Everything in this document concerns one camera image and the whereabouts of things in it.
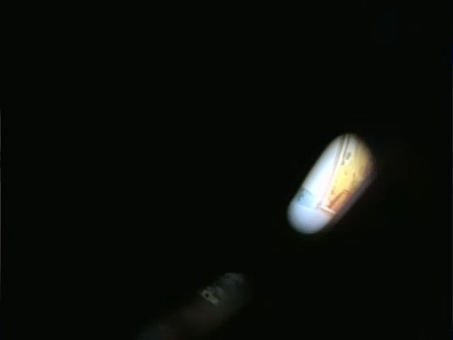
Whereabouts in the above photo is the orange wooden furniture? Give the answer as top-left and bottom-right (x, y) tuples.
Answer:
(319, 135), (375, 217)

